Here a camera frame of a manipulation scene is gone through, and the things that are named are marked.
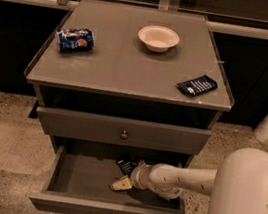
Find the grey drawer cabinet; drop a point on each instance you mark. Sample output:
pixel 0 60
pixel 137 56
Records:
pixel 122 78

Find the black rxbar chocolate packet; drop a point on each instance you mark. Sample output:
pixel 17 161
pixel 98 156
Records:
pixel 126 164

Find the blue pepsi can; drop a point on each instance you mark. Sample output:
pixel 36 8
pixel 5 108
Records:
pixel 71 40

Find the blue snack bar packet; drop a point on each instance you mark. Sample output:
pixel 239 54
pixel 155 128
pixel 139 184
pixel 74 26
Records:
pixel 197 86

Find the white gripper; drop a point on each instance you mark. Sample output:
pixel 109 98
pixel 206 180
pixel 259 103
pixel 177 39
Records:
pixel 138 177

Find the closed grey top drawer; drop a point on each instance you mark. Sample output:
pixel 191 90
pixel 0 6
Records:
pixel 106 129

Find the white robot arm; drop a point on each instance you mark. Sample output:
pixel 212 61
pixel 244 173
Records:
pixel 238 186

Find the brass top drawer knob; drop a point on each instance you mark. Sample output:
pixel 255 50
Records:
pixel 124 135

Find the white bowl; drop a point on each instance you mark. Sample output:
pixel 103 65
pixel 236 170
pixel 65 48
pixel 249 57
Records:
pixel 158 38

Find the open grey middle drawer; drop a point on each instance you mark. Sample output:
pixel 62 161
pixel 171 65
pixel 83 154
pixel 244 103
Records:
pixel 79 184

